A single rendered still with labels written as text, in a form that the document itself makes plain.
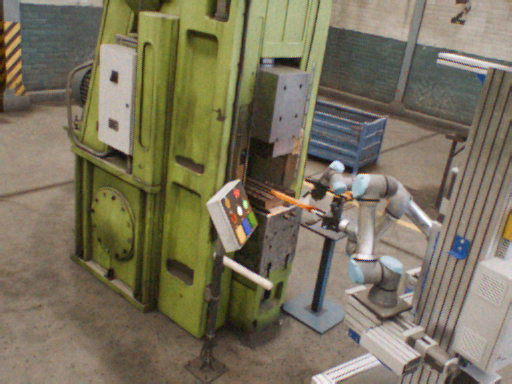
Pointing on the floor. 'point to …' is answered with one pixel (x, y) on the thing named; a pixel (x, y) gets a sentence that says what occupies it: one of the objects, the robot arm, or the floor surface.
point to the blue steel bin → (346, 135)
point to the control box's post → (214, 297)
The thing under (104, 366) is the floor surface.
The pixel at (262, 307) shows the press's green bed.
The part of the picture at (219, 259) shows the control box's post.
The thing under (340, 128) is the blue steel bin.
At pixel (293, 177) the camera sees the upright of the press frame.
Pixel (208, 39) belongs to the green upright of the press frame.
